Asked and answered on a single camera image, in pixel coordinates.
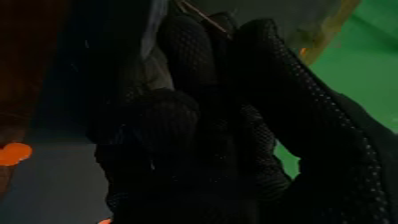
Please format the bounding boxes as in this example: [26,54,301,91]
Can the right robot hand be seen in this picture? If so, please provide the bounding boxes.
[84,11,398,224]

